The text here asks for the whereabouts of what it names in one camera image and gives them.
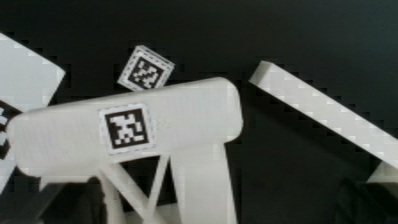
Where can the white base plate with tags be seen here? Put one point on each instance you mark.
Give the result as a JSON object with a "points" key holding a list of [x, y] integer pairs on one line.
{"points": [[31, 78]]}

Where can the white chair back part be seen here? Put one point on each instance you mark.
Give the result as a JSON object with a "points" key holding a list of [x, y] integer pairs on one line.
{"points": [[75, 139]]}

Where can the white chair leg with tag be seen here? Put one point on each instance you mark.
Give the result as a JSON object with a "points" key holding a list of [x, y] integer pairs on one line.
{"points": [[146, 71]]}

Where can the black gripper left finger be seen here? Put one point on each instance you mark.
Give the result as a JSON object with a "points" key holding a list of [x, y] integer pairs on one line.
{"points": [[68, 204]]}

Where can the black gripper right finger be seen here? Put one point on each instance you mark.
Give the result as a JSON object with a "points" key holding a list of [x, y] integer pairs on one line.
{"points": [[367, 203]]}

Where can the white U-shaped fence frame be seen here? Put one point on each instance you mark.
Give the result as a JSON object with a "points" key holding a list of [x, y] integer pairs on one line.
{"points": [[280, 83]]}

